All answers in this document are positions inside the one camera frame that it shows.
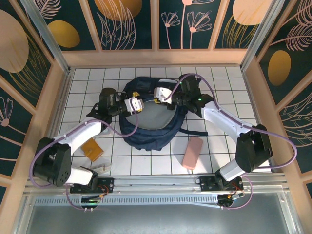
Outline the navy blue backpack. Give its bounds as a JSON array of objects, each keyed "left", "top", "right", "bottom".
[{"left": 118, "top": 76, "right": 208, "bottom": 151}]

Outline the pink pencil case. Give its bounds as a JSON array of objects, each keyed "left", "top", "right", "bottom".
[{"left": 182, "top": 136, "right": 203, "bottom": 170}]

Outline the left wiring connector board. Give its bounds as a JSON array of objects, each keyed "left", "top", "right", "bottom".
[{"left": 80, "top": 194, "right": 109, "bottom": 211}]

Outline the wiring connector board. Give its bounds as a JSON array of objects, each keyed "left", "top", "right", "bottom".
[
  {"left": 217, "top": 191, "right": 245, "bottom": 210},
  {"left": 80, "top": 194, "right": 109, "bottom": 211}
]

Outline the right wiring connector board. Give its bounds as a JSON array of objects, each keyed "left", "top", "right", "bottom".
[{"left": 217, "top": 191, "right": 245, "bottom": 210}]

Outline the grey metal sheet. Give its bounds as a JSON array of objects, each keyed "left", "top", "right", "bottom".
[{"left": 12, "top": 192, "right": 302, "bottom": 234}]

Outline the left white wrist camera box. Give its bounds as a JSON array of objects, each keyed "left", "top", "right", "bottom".
[{"left": 123, "top": 97, "right": 145, "bottom": 115}]

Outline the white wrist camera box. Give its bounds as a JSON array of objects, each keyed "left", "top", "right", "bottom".
[
  {"left": 153, "top": 86, "right": 179, "bottom": 103},
  {"left": 123, "top": 97, "right": 145, "bottom": 115}
]

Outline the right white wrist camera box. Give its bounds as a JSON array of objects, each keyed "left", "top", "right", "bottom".
[{"left": 153, "top": 86, "right": 179, "bottom": 103}]

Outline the aluminium side rail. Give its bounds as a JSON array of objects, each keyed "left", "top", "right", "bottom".
[{"left": 39, "top": 68, "right": 74, "bottom": 176}]

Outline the aluminium mounting rail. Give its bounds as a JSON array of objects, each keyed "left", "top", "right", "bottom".
[{"left": 23, "top": 173, "right": 292, "bottom": 195}]

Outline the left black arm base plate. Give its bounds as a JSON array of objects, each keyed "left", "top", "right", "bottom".
[{"left": 70, "top": 177, "right": 115, "bottom": 195}]

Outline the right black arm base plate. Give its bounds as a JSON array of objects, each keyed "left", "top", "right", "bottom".
[{"left": 199, "top": 175, "right": 244, "bottom": 193}]

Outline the aluminium corner post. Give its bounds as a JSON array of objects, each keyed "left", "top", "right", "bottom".
[
  {"left": 239, "top": 0, "right": 286, "bottom": 72},
  {"left": 20, "top": 0, "right": 72, "bottom": 74}
]

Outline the slotted grey cable duct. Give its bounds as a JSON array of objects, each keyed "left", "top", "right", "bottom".
[{"left": 34, "top": 195, "right": 221, "bottom": 210}]

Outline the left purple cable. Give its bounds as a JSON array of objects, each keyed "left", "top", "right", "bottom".
[{"left": 29, "top": 103, "right": 139, "bottom": 211}]

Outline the purple cable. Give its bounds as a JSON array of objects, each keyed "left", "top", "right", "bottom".
[
  {"left": 164, "top": 74, "right": 298, "bottom": 211},
  {"left": 29, "top": 103, "right": 139, "bottom": 211}
]

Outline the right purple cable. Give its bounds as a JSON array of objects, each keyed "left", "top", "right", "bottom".
[{"left": 164, "top": 74, "right": 298, "bottom": 211}]

